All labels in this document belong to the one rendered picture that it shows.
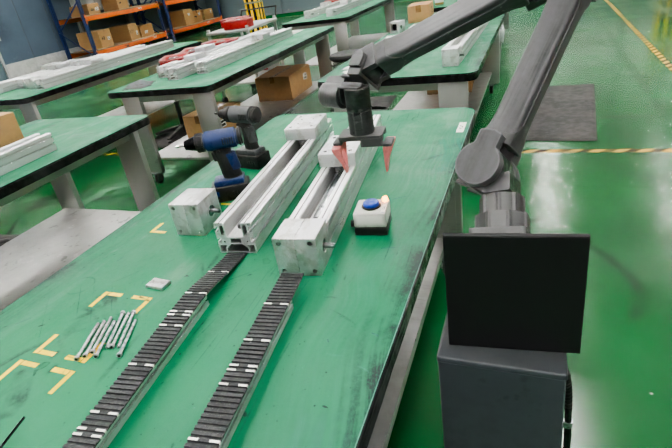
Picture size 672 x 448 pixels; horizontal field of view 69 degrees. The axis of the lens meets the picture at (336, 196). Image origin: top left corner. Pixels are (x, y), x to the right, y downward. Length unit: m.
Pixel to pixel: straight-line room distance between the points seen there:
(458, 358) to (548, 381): 0.14
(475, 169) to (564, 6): 0.32
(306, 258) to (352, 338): 0.23
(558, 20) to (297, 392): 0.75
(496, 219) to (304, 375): 0.40
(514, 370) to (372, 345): 0.23
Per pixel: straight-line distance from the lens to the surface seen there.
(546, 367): 0.87
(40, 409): 1.04
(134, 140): 2.94
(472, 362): 0.86
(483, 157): 0.84
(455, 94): 2.82
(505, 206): 0.82
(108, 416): 0.90
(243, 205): 1.31
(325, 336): 0.93
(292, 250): 1.07
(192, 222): 1.37
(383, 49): 1.09
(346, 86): 1.11
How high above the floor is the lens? 1.39
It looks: 25 degrees down
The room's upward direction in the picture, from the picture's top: 9 degrees counter-clockwise
